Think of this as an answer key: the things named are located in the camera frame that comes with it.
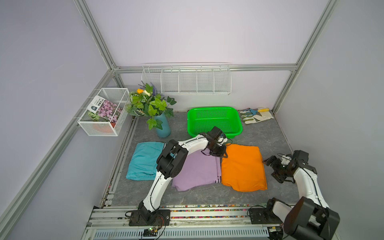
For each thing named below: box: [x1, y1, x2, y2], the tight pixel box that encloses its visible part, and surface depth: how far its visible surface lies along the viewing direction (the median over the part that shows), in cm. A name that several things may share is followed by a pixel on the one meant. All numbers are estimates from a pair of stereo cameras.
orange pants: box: [221, 143, 268, 192], surface depth 90 cm
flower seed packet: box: [87, 95, 123, 124], surface depth 75 cm
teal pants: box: [126, 142, 165, 181], surface depth 91 cm
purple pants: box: [171, 148, 222, 192], surface depth 86 cm
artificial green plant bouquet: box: [126, 80, 177, 131], surface depth 80 cm
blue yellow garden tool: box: [240, 108, 270, 117], surface depth 122 cm
